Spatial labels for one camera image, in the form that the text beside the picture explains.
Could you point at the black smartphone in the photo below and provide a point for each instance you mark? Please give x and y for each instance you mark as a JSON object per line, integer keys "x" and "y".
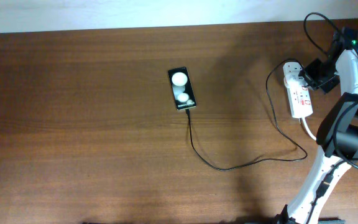
{"x": 182, "y": 89}

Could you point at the white power strip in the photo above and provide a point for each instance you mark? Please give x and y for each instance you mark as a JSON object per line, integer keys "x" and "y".
{"x": 299, "y": 101}

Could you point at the white USB charger plug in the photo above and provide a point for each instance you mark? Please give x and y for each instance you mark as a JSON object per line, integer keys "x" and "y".
{"x": 292, "y": 78}

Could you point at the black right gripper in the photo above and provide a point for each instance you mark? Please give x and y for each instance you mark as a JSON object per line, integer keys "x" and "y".
{"x": 321, "y": 84}

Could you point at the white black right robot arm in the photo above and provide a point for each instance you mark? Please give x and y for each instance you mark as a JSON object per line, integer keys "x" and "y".
{"x": 337, "y": 136}

